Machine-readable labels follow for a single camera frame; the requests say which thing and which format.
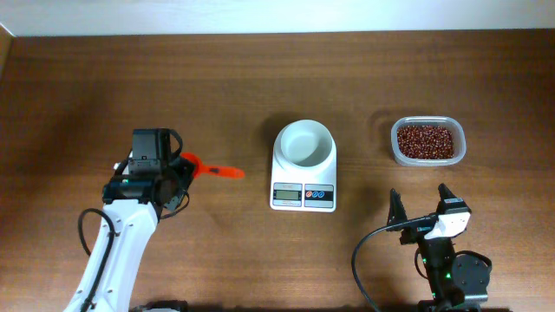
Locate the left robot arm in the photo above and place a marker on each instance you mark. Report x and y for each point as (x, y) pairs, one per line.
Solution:
(114, 260)

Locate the clear plastic bean container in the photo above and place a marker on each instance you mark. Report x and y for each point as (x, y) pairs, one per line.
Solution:
(460, 145)

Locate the white digital kitchen scale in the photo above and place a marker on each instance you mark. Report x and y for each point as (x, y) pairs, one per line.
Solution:
(303, 178)

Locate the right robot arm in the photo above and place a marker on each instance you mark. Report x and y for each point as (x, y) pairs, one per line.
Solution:
(457, 279)

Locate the orange plastic measuring scoop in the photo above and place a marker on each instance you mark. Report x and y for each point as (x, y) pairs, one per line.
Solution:
(219, 171)

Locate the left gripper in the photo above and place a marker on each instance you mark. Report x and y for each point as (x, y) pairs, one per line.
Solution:
(186, 171)

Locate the white round bowl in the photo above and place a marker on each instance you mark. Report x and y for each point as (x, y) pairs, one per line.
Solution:
(307, 144)

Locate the red beans in container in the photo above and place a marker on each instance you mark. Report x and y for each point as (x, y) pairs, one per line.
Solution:
(425, 142)

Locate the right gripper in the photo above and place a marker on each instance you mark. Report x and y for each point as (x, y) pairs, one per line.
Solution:
(418, 230)

